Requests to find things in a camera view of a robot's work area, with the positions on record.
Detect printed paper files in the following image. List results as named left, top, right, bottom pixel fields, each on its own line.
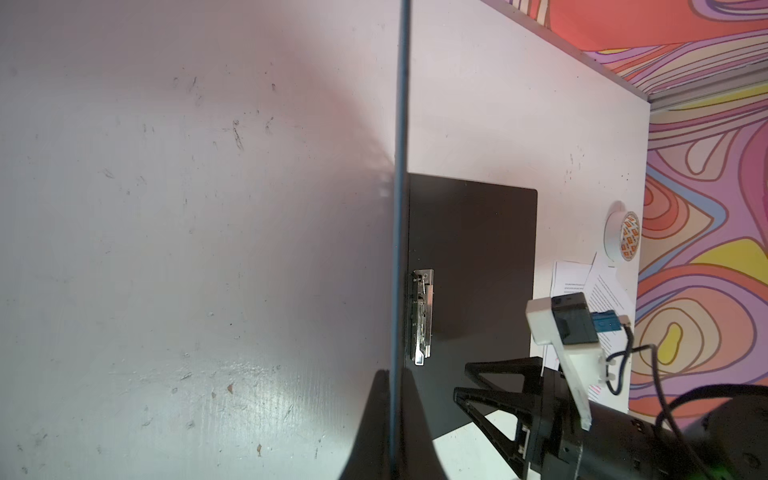
left=542, top=254, right=634, bottom=410

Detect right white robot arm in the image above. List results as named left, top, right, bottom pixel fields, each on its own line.
left=453, top=357, right=767, bottom=479

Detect white tape roll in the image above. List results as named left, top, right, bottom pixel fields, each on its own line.
left=603, top=201, right=641, bottom=262

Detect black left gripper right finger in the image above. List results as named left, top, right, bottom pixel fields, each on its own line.
left=400, top=369, right=447, bottom=480

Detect blue file folder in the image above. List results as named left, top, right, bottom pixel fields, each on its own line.
left=401, top=1, right=538, bottom=479

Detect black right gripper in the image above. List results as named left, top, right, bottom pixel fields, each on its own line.
left=453, top=357, right=605, bottom=479

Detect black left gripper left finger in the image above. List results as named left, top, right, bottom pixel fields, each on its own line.
left=339, top=370, right=391, bottom=480

